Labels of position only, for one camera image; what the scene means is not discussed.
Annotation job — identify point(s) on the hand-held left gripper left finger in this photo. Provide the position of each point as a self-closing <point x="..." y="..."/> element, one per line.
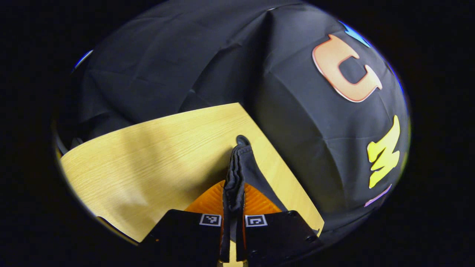
<point x="185" y="237"/>

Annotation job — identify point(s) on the black jeans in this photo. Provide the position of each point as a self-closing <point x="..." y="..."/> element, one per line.
<point x="233" y="185"/>

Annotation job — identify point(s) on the black backdrop cloth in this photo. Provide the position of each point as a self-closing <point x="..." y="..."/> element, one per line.
<point x="222" y="55"/>

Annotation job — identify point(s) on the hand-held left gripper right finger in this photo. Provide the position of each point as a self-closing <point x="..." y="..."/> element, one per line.
<point x="278" y="237"/>

